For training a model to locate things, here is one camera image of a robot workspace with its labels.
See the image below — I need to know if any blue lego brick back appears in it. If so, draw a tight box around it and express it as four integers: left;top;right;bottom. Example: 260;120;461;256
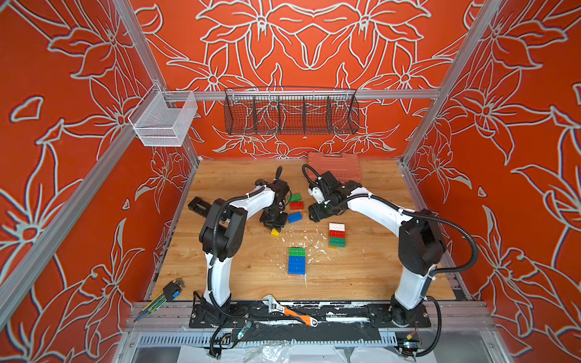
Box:
287;212;303;223

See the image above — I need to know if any blue lego brick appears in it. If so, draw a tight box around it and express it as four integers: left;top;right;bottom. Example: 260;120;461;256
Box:
287;264;306;275
287;212;303;223
288;256;307;266

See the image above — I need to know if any wide red lego brick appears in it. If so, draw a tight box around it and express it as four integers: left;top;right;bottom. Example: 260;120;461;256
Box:
329;230;346;239

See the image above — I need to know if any dark green lego brick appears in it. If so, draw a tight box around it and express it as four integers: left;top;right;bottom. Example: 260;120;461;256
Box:
329;237;346;248
290;194;303;203

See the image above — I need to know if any white lego brick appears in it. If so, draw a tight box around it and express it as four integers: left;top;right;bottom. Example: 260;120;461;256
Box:
329;222;346;231

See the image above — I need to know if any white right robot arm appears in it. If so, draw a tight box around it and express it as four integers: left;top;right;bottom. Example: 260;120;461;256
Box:
302;164;445;312

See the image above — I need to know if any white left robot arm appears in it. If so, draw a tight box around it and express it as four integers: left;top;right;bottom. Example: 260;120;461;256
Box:
199;178;290;311

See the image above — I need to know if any salmon red tool case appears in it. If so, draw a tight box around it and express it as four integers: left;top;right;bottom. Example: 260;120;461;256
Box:
307;152;361;182

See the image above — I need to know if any hex key set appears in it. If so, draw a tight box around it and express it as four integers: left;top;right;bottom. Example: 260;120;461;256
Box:
134;278;185;322

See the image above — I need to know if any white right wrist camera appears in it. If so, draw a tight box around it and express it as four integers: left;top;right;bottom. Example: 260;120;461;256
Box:
309;183;325;204

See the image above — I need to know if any orange handled adjustable wrench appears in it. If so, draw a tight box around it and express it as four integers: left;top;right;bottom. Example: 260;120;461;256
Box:
263;295;319;328

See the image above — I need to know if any black wire wall basket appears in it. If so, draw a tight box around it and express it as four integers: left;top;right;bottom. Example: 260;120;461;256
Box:
223;86;360;136

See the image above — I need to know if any clear plastic wall bin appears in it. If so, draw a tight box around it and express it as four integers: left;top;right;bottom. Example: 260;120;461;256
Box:
129;84;198;147

